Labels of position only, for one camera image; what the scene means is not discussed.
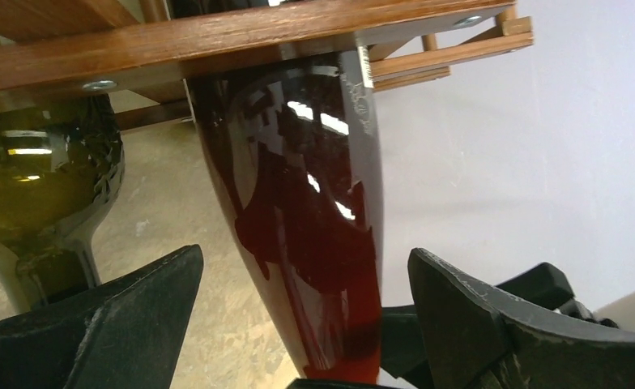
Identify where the wooden wine rack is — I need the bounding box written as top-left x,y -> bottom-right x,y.
0,1 -> 534,129

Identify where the dark bottle black cap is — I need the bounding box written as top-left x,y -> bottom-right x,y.
0,94 -> 125,313

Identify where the red wine bottle gold cap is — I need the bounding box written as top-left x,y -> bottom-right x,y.
185,47 -> 383,384

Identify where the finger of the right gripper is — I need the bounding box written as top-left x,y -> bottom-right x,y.
380,263 -> 618,388

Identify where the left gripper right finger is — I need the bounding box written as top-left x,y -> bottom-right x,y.
407,248 -> 635,388

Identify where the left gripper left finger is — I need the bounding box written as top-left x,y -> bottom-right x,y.
0,245 -> 204,388

